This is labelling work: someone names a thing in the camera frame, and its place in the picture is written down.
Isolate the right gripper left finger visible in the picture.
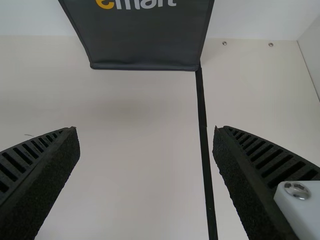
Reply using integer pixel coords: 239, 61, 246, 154
0, 126, 82, 240

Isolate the black strip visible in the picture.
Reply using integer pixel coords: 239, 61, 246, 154
194, 64, 219, 240

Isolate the dark grey bag with straps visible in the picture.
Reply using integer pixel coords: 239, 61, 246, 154
57, 0, 215, 72

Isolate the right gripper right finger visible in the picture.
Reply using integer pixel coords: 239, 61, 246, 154
211, 125, 320, 240

